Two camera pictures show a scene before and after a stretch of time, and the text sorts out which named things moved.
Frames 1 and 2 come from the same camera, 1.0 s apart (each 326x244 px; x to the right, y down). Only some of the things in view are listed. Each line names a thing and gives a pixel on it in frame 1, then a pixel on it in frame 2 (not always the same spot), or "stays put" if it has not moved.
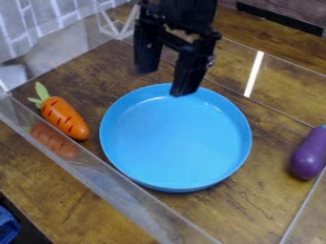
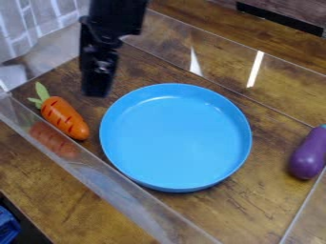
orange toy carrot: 61,113 stays put
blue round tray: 175,143 stays put
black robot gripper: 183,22 → 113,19
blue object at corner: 10,227 stays put
